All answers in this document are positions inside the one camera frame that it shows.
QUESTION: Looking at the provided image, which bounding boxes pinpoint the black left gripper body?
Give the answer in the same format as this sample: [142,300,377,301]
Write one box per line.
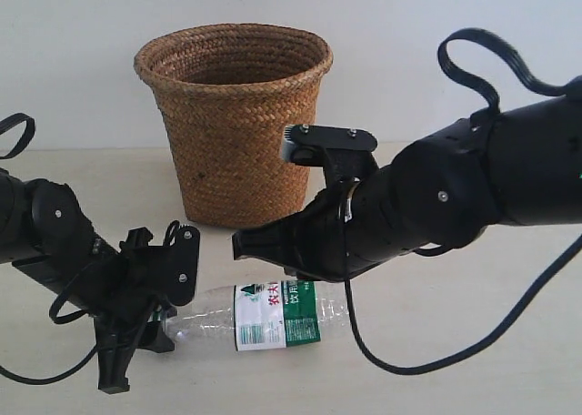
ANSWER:
[97,228,171,329]

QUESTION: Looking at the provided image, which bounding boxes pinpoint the black flat ribbon cable right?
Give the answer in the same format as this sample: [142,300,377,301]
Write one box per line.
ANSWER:
[437,26,574,114]

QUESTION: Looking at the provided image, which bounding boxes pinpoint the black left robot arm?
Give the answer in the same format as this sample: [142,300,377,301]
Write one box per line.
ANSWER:
[1,171,200,353]

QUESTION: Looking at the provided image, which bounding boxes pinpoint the black flat ribbon cable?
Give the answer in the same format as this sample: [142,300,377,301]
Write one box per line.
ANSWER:
[437,26,574,114]
[0,113,36,161]

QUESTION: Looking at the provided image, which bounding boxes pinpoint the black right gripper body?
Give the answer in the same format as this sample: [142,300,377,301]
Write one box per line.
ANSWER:
[284,150,378,283]

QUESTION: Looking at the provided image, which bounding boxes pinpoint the brown woven wicker basket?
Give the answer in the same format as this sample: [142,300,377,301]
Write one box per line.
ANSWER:
[134,23,333,228]

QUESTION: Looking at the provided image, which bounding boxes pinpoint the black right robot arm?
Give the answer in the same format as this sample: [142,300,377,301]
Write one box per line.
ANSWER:
[232,79,581,282]

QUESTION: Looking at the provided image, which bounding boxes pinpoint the clear plastic bottle green label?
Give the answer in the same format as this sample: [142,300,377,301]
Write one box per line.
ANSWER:
[162,279,351,356]

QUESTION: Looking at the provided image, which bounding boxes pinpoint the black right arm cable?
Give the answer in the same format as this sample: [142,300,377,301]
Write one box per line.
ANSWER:
[343,232,582,375]

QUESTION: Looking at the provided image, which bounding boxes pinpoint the black flat ribbon cable left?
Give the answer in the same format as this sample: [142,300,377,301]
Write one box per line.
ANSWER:
[0,113,36,161]

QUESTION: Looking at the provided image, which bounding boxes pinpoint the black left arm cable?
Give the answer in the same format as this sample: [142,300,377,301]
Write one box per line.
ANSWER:
[0,262,151,382]

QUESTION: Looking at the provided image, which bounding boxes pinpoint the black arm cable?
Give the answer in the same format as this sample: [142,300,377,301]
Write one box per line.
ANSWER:
[0,262,151,382]
[343,232,582,375]

